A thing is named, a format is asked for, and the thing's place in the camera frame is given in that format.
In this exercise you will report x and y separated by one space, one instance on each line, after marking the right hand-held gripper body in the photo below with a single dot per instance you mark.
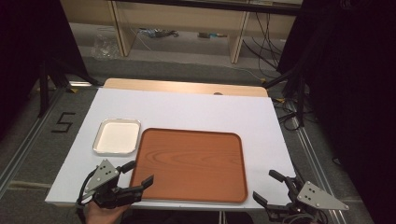
314 196

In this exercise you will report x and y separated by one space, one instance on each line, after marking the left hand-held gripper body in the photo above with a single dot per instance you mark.
104 177

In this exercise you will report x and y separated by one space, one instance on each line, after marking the white table cover board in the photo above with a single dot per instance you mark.
193 109

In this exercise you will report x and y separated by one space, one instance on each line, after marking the black curtain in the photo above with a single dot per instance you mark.
28 46
351 93

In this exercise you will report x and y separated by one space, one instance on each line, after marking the black metal stand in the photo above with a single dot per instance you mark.
45 87
300 99

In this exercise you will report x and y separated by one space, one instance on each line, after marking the clear plastic bag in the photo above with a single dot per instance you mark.
105 46

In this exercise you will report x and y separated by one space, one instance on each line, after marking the small brown teal object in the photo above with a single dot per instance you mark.
211 35

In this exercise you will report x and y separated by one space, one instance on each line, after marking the light wooden shelf unit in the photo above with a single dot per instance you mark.
183 15

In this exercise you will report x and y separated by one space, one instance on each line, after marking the brown wooden tray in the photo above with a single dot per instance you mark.
190 165

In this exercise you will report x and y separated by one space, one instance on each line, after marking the white rectangular dish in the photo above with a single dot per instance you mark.
117 137

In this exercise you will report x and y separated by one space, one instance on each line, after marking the person's left hand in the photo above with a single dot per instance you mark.
102 215

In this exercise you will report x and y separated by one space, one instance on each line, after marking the metal floor rail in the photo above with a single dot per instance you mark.
29 137
314 155

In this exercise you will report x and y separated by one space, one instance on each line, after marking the light wooden table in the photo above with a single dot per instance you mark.
174 86

